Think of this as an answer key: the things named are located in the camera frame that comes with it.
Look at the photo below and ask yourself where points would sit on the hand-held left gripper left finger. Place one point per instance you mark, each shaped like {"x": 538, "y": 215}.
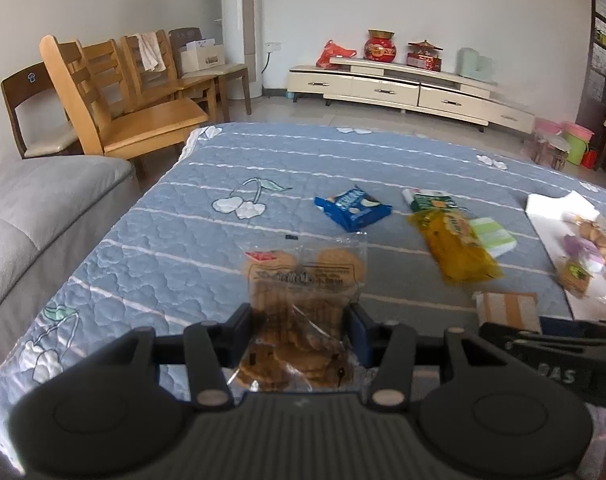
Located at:
{"x": 240, "y": 332}

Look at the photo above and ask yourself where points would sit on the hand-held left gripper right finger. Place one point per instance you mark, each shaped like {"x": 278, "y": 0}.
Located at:
{"x": 360, "y": 335}

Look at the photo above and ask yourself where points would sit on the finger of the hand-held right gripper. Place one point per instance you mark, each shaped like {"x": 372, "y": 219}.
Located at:
{"x": 558, "y": 323}
{"x": 513, "y": 332}

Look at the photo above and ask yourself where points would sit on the orange striped snack packet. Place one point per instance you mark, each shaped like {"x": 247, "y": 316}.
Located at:
{"x": 508, "y": 307}

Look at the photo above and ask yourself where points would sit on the green-labelled biscuit packet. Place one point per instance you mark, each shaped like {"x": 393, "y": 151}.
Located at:
{"x": 573, "y": 275}

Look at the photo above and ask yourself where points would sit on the clear bag of brown biscuits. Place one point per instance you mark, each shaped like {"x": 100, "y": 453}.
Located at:
{"x": 293, "y": 280}

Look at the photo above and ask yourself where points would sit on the white cardboard tray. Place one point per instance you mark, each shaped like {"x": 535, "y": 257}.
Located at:
{"x": 548, "y": 220}

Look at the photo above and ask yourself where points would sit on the blue quilted cherry-print blanket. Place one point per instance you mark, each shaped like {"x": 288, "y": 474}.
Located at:
{"x": 183, "y": 260}

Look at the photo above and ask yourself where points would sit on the light green snack packet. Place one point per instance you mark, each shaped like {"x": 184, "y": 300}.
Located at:
{"x": 493, "y": 237}

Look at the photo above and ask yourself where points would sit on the yellow snack packet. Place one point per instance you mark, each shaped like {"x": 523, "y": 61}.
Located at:
{"x": 453, "y": 245}

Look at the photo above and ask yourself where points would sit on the blue cookie packet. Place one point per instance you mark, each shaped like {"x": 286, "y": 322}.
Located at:
{"x": 355, "y": 207}

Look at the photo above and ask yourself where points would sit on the small red bucket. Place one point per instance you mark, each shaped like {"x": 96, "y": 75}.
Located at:
{"x": 589, "y": 159}

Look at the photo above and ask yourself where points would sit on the small wooden stool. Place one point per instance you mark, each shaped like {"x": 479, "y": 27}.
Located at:
{"x": 545, "y": 152}

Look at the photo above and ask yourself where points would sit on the green bucket with pink rim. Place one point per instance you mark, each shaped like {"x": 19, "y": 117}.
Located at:
{"x": 577, "y": 145}

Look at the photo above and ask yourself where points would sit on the pink plastic basin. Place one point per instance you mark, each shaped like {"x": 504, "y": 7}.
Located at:
{"x": 548, "y": 126}

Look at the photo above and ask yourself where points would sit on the grey fabric sofa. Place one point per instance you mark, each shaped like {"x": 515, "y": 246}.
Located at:
{"x": 33, "y": 220}

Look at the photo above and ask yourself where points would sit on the cream television cabinet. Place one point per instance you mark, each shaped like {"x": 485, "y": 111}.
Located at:
{"x": 383, "y": 87}

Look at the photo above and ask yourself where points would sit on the dark wooden cushioned chair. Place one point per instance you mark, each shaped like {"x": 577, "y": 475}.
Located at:
{"x": 233, "y": 70}

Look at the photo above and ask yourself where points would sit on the mint green kitchen appliance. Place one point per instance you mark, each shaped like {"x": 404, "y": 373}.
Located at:
{"x": 473, "y": 65}

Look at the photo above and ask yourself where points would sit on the white cardboard box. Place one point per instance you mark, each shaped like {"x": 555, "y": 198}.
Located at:
{"x": 203, "y": 60}

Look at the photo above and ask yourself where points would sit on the red plastic bag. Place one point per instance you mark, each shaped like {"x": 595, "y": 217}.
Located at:
{"x": 333, "y": 55}

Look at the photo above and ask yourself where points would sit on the red roofed gift box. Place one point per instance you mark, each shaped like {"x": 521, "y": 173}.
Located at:
{"x": 424, "y": 59}

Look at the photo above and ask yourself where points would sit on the red round pot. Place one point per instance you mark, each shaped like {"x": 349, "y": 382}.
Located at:
{"x": 380, "y": 46}

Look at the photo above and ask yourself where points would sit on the white towel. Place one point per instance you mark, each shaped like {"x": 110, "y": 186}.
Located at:
{"x": 150, "y": 52}

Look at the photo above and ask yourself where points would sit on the white standing air conditioner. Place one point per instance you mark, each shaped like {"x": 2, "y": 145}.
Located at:
{"x": 240, "y": 30}

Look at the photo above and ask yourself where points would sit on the dark brown cushioned chair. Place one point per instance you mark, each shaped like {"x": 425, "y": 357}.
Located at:
{"x": 20, "y": 85}

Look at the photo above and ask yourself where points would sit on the white wall socket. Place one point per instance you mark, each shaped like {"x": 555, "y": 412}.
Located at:
{"x": 272, "y": 47}

